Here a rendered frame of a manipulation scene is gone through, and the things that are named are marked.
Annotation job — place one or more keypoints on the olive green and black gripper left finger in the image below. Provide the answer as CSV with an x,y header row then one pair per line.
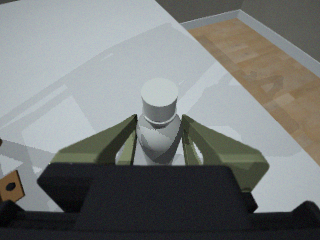
x,y
102,148

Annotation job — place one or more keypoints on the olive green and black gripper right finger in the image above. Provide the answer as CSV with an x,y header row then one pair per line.
x,y
247,163

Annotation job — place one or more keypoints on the grey bottle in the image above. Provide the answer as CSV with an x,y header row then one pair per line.
x,y
159,128

